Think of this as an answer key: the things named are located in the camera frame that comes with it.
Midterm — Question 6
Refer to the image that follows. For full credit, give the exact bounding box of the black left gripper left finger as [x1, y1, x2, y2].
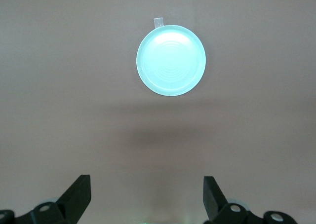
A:
[0, 174, 92, 224]

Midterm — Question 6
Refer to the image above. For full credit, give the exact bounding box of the pale green round plate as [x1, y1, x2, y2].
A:
[135, 24, 207, 97]

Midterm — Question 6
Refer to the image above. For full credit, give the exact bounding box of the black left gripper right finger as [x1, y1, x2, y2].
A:
[203, 176, 296, 224]

